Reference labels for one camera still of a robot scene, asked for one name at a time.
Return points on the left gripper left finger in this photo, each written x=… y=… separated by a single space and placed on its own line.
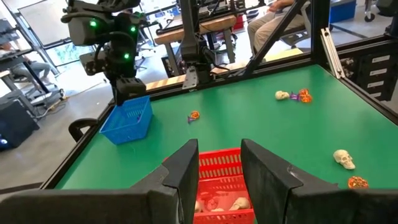
x=183 y=174

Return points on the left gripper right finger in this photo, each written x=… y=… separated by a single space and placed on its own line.
x=267 y=180

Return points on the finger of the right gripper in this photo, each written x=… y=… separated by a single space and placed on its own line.
x=120 y=99

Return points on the purple translucent witch hat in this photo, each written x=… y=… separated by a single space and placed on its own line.
x=293 y=96
x=189 y=119

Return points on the orange translucent pumpkin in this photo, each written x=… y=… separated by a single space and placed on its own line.
x=195 y=114
x=306 y=98
x=357 y=183
x=303 y=92

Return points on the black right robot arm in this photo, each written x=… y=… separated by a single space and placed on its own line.
x=121 y=40

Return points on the blue plastic basket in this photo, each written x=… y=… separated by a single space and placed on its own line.
x=124 y=124

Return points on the wooden table board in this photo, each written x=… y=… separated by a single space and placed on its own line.
x=164 y=82

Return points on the red plastic basket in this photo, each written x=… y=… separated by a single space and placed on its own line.
x=220 y=161

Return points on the wooden workbench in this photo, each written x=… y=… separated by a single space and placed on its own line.
x=196 y=26

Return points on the person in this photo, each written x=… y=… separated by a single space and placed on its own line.
x=31 y=67
x=270 y=25

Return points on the black computer case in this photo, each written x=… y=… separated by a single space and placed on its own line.
x=15 y=124

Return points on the black box white labels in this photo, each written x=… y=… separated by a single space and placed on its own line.
x=363 y=81

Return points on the silver aluminium extrusion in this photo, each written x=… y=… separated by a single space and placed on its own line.
x=332 y=53

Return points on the blue storage bin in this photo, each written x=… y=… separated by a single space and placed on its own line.
x=342 y=9

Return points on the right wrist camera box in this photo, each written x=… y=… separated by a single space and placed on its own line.
x=93 y=63

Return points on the silver metal bracket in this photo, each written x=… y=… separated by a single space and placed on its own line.
x=190 y=79

